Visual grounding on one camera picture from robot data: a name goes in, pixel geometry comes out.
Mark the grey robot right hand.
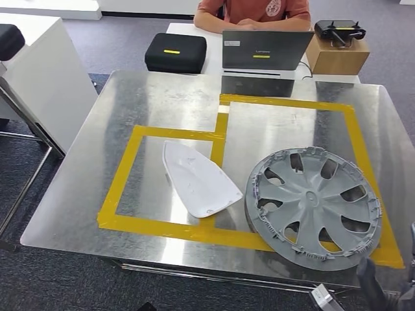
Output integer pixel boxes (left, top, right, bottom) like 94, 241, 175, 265
356, 223, 415, 311

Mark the grey plastic wheel hubcap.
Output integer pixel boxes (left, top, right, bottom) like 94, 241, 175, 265
245, 146, 382, 272

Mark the white plastic cover part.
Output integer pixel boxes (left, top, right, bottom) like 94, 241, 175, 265
162, 141, 243, 219

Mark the yellow workbench tape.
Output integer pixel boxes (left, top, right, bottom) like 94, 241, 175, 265
97, 93, 405, 270

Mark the person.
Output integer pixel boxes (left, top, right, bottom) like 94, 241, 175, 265
194, 0, 311, 34

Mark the dark grey laptop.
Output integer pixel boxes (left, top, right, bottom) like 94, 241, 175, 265
221, 30, 315, 80

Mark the white desk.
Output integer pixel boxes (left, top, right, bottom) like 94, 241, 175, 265
166, 22, 361, 84

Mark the black case with yellow label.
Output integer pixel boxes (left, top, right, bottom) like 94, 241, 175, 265
0, 23, 26, 62
145, 32, 208, 75

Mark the black remote controller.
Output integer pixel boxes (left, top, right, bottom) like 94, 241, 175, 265
314, 19, 367, 47

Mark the brown cardboard box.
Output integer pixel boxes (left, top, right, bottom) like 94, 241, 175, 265
305, 34, 371, 76

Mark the white cabinet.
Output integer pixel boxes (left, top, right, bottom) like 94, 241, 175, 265
0, 12, 98, 156

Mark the steel top table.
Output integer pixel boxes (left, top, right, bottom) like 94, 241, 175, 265
0, 62, 66, 252

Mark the steel workbench frame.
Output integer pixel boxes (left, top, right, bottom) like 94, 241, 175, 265
113, 259, 401, 297

